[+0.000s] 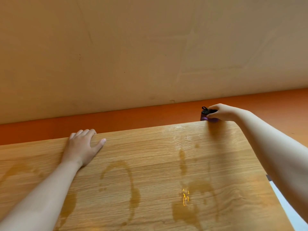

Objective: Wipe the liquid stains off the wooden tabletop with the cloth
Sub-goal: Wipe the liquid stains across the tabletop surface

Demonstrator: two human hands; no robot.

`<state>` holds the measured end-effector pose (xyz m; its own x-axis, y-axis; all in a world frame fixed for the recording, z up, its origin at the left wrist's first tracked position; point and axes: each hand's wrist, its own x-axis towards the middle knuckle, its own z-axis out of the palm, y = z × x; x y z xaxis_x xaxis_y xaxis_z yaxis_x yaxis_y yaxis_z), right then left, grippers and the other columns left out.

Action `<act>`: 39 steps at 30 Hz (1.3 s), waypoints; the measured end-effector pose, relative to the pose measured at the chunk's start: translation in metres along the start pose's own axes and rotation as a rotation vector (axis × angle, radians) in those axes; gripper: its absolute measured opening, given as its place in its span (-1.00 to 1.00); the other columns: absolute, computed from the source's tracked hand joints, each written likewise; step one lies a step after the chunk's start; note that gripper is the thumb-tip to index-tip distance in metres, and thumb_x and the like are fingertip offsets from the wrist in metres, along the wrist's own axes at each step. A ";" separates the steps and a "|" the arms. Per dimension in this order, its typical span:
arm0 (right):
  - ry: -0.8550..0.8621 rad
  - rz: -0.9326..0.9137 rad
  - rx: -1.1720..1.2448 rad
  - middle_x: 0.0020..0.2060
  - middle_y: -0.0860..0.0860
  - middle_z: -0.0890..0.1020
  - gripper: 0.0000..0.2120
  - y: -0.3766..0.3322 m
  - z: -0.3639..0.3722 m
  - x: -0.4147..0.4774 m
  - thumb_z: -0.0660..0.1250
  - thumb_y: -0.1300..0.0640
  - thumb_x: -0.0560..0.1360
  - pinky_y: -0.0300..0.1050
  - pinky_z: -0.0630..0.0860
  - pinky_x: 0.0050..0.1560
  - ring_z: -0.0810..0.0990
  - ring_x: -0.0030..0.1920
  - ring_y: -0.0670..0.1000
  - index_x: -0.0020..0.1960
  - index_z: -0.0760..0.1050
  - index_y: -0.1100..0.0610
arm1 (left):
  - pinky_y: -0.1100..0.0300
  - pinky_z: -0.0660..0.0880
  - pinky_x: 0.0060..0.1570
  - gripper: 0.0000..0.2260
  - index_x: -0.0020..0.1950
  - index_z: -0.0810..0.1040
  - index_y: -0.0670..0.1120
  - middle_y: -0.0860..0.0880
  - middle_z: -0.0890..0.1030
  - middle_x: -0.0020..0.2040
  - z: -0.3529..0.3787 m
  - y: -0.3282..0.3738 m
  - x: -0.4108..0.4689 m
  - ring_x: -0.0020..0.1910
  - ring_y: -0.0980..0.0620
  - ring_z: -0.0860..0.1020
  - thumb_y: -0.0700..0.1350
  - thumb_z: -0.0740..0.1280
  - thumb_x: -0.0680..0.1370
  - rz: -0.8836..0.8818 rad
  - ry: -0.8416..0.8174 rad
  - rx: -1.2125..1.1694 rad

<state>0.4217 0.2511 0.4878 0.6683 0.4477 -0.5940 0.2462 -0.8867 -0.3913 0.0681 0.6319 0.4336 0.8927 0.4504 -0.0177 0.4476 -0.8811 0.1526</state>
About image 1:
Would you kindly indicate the person's left forearm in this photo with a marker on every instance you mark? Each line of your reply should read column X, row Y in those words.
column 41, row 199

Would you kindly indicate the wooden table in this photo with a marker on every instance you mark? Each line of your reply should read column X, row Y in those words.
column 156, row 165

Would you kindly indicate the person's left hand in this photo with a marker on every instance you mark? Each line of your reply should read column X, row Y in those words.
column 81, row 149

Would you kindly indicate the purple cleaning cloth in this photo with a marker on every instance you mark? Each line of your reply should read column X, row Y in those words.
column 204, row 116

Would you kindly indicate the person's right hand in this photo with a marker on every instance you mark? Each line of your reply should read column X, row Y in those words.
column 225, row 113

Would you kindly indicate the person's right forearm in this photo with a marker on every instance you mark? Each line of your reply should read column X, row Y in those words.
column 281, row 153

